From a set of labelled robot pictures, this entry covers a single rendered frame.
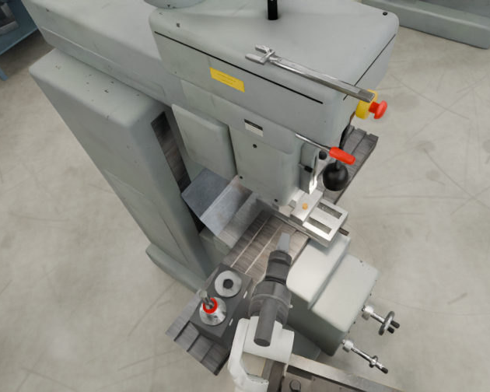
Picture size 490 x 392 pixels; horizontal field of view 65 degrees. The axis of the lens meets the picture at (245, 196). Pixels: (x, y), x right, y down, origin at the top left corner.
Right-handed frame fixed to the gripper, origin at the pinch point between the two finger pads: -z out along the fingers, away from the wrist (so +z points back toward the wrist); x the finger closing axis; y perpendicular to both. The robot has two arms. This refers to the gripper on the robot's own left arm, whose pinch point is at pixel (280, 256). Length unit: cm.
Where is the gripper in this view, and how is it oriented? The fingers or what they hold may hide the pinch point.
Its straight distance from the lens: 99.7
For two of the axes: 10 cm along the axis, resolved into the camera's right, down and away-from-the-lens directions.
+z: -2.4, 6.6, -7.1
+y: -9.7, -2.2, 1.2
